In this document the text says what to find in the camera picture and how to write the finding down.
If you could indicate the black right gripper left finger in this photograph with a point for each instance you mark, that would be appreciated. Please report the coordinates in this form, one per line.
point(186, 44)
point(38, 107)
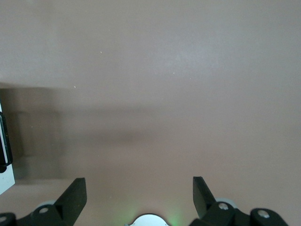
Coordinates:
point(68, 204)

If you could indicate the brown table cover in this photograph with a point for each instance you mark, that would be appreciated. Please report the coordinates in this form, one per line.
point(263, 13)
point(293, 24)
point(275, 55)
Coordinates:
point(164, 94)

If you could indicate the wooden drawer with white front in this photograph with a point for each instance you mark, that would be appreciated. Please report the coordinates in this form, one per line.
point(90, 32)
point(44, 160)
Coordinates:
point(7, 180)

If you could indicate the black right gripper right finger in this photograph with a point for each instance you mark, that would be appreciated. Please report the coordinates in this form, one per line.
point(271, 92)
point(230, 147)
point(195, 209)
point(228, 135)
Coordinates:
point(207, 207)

